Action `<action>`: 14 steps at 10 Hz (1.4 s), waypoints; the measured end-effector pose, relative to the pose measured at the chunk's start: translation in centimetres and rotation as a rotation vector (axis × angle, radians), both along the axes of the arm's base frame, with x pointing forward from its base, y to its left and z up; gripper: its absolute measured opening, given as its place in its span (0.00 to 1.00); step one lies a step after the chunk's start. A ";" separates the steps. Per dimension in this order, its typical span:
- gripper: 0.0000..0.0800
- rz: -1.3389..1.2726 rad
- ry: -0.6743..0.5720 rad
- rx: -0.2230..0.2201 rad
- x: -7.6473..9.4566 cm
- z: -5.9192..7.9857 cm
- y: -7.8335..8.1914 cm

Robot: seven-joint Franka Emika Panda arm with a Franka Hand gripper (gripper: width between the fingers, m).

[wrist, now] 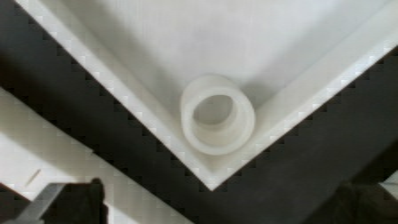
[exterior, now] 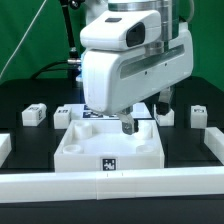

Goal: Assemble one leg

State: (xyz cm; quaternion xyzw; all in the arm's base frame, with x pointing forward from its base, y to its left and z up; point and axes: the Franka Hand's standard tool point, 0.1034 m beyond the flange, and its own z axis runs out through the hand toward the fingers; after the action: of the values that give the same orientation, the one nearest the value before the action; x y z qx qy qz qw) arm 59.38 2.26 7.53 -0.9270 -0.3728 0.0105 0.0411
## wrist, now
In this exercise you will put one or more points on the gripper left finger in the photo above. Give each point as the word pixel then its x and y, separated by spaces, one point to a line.
pixel 67 204

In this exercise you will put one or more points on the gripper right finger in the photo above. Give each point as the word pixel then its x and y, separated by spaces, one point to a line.
pixel 366 205

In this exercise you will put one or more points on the white square tabletop part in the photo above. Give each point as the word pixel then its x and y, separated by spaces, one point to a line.
pixel 288 46

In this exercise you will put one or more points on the white obstacle fence wall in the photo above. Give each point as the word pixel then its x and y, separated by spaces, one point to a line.
pixel 44 158

